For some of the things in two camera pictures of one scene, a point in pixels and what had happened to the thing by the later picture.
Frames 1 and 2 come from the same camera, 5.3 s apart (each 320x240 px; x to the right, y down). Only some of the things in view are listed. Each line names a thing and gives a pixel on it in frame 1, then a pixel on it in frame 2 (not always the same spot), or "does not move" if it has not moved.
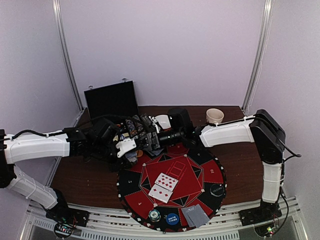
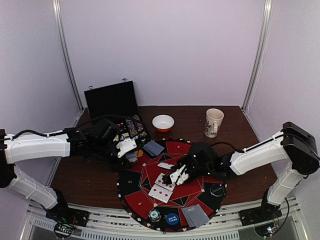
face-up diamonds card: [167, 181] does not move
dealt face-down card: [185, 210] does not move
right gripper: [155, 139] -> [184, 166]
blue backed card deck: [131, 156] does not move
